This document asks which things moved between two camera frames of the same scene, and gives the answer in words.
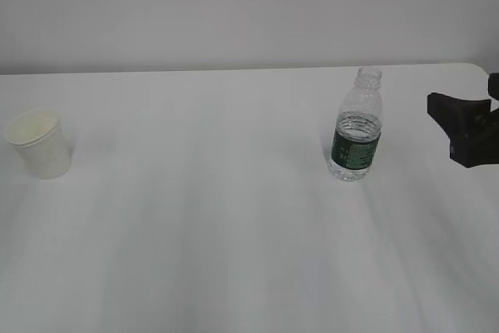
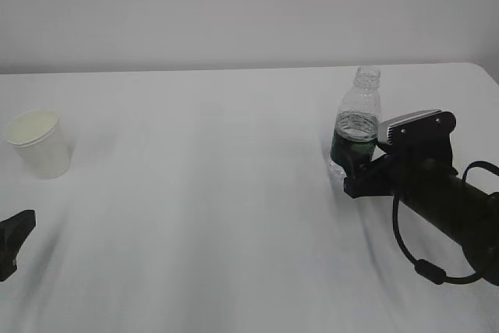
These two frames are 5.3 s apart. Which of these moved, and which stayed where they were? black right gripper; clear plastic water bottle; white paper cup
Moved: black right gripper
Stayed: clear plastic water bottle; white paper cup
